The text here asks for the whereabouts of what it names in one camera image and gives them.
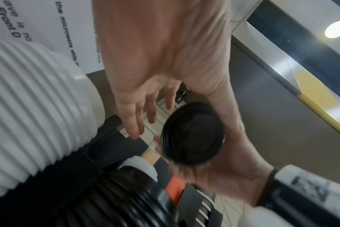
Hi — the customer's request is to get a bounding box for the person's right hand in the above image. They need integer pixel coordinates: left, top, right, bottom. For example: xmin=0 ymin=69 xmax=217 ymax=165
xmin=153 ymin=89 xmax=275 ymax=207

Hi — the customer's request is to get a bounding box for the person's left hand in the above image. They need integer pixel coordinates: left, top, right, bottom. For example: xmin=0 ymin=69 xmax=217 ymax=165
xmin=92 ymin=0 xmax=233 ymax=141

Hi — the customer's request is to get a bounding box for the round black cup lid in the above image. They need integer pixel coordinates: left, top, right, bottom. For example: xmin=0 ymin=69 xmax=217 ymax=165
xmin=160 ymin=102 xmax=226 ymax=166

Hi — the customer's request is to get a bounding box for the orange packet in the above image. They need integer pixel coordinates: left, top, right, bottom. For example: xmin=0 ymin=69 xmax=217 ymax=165
xmin=165 ymin=176 xmax=187 ymax=197

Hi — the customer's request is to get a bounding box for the black lid organizer rack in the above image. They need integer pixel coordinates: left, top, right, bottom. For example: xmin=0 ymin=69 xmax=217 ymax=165
xmin=84 ymin=115 xmax=217 ymax=227

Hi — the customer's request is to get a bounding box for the stack of black ribbed lids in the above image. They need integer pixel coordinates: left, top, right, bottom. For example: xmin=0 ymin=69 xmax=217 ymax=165
xmin=64 ymin=172 xmax=179 ymax=227

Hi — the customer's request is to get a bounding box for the white printed paper sign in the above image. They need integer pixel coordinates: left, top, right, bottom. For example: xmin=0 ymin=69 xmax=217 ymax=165
xmin=0 ymin=0 xmax=104 ymax=74

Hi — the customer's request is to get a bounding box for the round ceiling light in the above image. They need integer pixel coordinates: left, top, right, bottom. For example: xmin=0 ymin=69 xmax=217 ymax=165
xmin=324 ymin=20 xmax=340 ymax=40

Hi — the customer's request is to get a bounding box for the black wrist camera device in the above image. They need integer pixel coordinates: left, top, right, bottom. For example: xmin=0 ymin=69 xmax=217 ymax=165
xmin=258 ymin=164 xmax=340 ymax=227

